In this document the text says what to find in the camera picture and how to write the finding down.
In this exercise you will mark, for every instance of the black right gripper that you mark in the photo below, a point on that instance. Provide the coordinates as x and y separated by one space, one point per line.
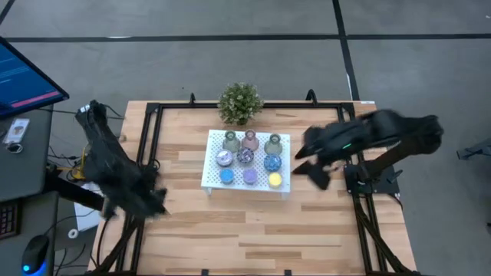
337 140

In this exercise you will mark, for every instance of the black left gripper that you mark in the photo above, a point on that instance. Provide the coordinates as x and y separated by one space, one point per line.
130 195

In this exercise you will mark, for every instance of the blue white patterned tin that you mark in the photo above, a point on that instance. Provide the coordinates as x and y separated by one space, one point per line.
272 163

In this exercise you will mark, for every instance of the yellow round cap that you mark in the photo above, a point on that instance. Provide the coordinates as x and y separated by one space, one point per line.
275 179

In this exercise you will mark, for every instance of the clear ribbed glass candle holder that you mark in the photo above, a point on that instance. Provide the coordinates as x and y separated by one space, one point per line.
273 145

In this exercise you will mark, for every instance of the purple round cap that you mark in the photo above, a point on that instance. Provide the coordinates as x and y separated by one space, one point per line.
250 176

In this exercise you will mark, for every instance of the pink ribbed glass candle holder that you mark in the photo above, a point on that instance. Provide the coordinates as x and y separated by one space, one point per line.
250 141

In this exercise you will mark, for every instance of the blue round cap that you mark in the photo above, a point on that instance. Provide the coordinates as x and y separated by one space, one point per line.
226 176

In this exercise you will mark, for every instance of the white purple patterned tin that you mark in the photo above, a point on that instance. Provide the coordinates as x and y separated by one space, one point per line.
224 158

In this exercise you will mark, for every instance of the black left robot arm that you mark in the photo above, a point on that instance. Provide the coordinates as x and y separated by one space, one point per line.
99 145

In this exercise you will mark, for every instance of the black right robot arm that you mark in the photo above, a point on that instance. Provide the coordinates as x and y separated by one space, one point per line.
406 147

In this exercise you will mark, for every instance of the white perforated metal shelf riser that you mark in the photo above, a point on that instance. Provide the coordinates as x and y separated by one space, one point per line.
261 168

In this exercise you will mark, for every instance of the white paper sheet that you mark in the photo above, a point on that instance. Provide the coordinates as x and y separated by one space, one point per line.
84 218

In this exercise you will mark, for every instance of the green plant in black pot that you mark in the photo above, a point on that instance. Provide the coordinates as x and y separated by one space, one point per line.
240 102

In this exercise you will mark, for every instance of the white tape roll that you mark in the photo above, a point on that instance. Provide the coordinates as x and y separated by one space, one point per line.
69 233

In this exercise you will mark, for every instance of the black computer mouse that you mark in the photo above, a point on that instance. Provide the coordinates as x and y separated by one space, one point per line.
35 253

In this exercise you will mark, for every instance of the grey desk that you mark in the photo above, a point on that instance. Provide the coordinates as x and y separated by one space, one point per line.
27 168

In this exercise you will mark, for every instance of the black keyboard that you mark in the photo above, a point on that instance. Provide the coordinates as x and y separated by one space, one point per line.
8 218

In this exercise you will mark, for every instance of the white badge card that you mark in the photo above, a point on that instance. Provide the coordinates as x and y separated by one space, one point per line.
16 130

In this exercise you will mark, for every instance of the computer monitor with blue screen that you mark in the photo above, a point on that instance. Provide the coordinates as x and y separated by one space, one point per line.
19 80

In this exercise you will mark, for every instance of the black aluminium table frame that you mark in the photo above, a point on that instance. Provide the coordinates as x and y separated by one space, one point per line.
291 104

